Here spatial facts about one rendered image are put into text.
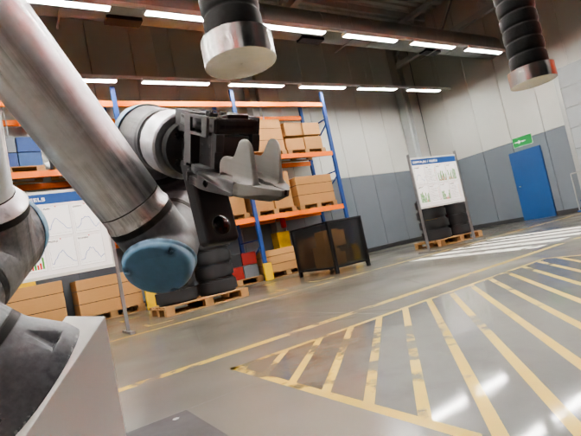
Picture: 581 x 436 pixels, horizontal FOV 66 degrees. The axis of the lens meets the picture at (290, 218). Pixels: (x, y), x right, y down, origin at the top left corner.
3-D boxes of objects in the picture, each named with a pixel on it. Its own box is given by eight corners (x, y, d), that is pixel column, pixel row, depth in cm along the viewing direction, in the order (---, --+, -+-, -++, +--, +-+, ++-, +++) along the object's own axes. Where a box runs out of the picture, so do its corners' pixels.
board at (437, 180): (438, 251, 837) (416, 150, 850) (418, 253, 879) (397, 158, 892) (486, 239, 918) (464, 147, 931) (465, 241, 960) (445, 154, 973)
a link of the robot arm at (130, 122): (175, 149, 77) (152, 92, 72) (211, 162, 67) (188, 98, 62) (125, 173, 72) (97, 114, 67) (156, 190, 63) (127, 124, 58)
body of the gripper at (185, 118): (207, 117, 47) (159, 107, 55) (205, 196, 49) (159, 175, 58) (265, 118, 51) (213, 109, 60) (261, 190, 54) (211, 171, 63)
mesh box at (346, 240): (336, 274, 799) (325, 221, 805) (298, 278, 906) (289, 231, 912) (372, 265, 846) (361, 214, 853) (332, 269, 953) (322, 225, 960)
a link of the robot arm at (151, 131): (140, 176, 61) (203, 171, 67) (155, 182, 57) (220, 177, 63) (139, 108, 58) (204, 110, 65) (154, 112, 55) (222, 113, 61)
